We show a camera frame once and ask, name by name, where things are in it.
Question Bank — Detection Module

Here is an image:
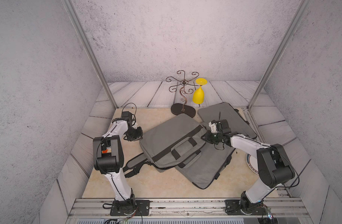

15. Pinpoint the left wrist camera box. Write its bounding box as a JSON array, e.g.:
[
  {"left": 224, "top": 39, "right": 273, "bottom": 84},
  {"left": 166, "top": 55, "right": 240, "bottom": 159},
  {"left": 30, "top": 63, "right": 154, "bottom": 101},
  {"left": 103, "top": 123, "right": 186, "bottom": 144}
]
[{"left": 121, "top": 111, "right": 135, "bottom": 121}]

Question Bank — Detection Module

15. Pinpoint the patterned plate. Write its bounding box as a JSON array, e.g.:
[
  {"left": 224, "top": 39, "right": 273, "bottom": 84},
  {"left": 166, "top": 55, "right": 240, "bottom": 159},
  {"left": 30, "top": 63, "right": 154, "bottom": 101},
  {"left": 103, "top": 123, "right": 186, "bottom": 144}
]
[{"left": 246, "top": 154, "right": 258, "bottom": 175}]

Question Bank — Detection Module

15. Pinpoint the grey laptop bag with strap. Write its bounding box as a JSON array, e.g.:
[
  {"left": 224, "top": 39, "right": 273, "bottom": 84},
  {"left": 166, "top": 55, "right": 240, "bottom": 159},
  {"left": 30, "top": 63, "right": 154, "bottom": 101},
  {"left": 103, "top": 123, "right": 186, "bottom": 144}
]
[{"left": 123, "top": 114, "right": 207, "bottom": 178}]

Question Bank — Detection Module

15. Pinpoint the grey flat laptop sleeve middle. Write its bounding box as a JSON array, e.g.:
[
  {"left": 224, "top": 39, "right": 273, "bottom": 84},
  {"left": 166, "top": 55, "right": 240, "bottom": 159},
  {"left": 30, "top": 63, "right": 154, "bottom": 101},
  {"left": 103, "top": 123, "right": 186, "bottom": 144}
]
[{"left": 175, "top": 143, "right": 235, "bottom": 189}]

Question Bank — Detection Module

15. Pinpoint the brown wire cup stand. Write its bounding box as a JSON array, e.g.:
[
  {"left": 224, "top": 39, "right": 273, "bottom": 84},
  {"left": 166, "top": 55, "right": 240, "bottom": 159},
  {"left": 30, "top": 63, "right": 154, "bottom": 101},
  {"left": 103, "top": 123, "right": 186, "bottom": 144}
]
[{"left": 165, "top": 70, "right": 200, "bottom": 118}]

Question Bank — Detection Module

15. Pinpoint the left aluminium corner post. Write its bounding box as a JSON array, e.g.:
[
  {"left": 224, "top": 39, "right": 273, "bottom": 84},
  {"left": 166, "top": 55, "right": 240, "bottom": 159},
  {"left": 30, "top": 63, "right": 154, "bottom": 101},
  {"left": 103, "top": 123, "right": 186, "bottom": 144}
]
[{"left": 62, "top": 0, "right": 118, "bottom": 109}]

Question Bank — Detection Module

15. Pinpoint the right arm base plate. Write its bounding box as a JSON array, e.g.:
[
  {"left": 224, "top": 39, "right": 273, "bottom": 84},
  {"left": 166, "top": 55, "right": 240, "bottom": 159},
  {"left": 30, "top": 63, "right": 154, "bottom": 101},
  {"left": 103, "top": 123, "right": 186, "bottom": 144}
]
[{"left": 225, "top": 199, "right": 267, "bottom": 216}]

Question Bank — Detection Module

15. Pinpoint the yellow plastic goblet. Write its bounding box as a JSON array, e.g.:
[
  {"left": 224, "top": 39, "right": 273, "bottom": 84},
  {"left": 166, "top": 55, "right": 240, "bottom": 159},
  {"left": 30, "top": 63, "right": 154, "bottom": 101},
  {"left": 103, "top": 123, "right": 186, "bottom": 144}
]
[{"left": 192, "top": 78, "right": 207, "bottom": 105}]

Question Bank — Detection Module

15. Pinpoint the right aluminium corner post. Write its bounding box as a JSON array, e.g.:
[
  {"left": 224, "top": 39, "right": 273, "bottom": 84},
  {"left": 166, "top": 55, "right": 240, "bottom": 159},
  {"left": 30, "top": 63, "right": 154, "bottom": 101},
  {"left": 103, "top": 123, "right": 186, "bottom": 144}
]
[{"left": 247, "top": 0, "right": 312, "bottom": 111}]

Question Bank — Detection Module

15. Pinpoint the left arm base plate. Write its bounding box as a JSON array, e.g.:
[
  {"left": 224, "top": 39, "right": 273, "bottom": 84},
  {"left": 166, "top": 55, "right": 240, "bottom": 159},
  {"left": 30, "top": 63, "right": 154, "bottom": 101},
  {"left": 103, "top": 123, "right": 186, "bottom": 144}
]
[{"left": 110, "top": 200, "right": 150, "bottom": 217}]

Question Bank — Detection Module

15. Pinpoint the aluminium corner post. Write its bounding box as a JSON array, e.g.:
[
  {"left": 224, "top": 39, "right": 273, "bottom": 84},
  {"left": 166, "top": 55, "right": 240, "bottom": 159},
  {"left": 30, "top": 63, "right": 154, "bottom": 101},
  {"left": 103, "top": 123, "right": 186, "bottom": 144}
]
[
  {"left": 247, "top": 0, "right": 312, "bottom": 111},
  {"left": 62, "top": 0, "right": 118, "bottom": 109}
]

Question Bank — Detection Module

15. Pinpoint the grey laptop sleeve at back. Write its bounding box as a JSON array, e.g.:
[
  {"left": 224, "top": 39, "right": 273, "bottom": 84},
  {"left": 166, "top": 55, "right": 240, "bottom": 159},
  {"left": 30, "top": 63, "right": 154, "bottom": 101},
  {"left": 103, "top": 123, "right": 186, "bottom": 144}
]
[{"left": 198, "top": 102, "right": 257, "bottom": 140}]

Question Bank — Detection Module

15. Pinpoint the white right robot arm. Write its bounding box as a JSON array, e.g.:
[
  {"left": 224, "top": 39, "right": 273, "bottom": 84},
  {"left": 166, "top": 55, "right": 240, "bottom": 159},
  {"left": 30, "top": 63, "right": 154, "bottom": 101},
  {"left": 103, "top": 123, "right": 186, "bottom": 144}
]
[{"left": 202, "top": 119, "right": 299, "bottom": 215}]

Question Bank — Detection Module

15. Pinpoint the aluminium front rail frame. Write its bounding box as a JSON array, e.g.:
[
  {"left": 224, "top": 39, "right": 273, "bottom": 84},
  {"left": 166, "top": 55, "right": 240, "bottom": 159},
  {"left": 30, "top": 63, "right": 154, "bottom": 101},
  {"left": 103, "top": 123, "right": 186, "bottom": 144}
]
[{"left": 65, "top": 179, "right": 315, "bottom": 224}]

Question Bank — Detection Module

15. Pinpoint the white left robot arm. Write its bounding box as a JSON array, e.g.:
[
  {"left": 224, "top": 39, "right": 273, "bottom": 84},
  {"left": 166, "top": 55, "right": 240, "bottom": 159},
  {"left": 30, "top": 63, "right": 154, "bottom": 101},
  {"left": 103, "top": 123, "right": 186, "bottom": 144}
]
[{"left": 93, "top": 120, "right": 143, "bottom": 207}]

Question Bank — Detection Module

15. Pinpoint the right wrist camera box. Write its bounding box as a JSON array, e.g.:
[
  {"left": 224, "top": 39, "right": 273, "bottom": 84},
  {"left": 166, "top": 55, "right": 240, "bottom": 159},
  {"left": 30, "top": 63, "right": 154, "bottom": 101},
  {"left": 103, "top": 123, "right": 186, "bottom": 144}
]
[{"left": 208, "top": 121, "right": 218, "bottom": 133}]

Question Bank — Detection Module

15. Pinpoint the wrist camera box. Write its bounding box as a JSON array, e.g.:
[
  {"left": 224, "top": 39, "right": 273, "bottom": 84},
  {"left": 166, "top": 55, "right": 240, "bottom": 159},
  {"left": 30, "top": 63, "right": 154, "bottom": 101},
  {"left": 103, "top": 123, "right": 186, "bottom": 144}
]
[
  {"left": 121, "top": 111, "right": 135, "bottom": 121},
  {"left": 208, "top": 121, "right": 218, "bottom": 133}
]

